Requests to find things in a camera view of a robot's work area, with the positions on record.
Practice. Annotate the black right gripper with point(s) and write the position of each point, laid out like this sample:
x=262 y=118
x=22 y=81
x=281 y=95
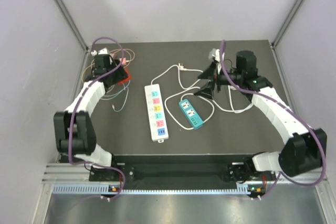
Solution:
x=209 y=74

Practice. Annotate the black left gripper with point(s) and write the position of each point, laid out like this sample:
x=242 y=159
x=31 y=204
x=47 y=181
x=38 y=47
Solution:
x=121 y=75

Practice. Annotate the teal power strip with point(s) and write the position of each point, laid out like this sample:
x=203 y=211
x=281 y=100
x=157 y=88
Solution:
x=190 y=113

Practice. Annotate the white power strip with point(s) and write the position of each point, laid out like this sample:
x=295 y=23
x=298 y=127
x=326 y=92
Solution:
x=155 y=108

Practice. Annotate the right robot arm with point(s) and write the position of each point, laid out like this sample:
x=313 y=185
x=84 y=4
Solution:
x=304 y=148

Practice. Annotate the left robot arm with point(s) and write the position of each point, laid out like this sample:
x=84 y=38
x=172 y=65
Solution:
x=74 y=132

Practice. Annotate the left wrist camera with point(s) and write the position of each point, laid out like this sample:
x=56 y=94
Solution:
x=103 y=51

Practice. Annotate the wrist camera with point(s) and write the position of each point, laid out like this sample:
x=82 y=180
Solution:
x=214 y=56
x=103 y=51

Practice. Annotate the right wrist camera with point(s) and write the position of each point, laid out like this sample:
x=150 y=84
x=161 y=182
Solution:
x=214 y=56

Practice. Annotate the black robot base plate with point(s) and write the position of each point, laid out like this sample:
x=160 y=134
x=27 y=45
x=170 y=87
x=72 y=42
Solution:
x=188 y=171

